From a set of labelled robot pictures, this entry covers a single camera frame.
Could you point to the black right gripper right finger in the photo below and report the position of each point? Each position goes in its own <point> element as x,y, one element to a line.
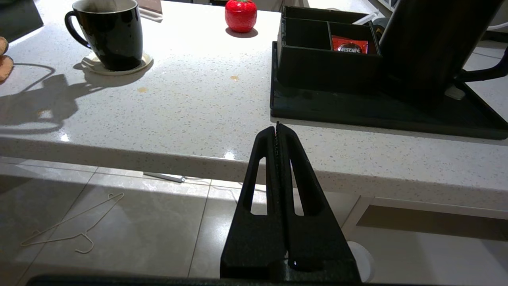
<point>317,238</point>

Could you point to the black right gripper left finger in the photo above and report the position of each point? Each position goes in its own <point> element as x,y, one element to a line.
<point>254,246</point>

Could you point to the black electric kettle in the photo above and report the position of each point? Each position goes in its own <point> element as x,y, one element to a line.
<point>428,47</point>

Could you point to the white round floor object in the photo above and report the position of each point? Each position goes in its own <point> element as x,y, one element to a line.
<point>363,262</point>

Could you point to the white kitchen base cabinet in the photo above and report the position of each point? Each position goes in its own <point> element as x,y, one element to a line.
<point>428,246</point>

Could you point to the white floor power strip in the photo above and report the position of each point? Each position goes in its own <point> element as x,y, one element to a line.
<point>164,176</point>

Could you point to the large black serving tray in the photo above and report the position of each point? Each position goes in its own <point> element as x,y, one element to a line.
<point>377,113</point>

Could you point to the black compartment organizer box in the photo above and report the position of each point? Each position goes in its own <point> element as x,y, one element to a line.
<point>317,67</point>

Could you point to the red sachet packet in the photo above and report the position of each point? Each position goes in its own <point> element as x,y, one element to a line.
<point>349,44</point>

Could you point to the grey blue rag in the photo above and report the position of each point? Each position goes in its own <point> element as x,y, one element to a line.
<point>377,29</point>

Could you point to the round grey coaster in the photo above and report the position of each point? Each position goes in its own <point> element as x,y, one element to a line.
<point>119,71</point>

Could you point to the red tomato toy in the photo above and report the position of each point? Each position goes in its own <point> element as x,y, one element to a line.
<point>240,16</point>

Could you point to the black mug white inside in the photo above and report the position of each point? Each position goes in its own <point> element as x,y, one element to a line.
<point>115,43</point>

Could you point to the beige QR code sign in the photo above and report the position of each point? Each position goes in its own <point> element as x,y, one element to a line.
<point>151,12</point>

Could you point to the orange fluffy towel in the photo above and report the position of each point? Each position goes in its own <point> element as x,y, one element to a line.
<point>4,63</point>

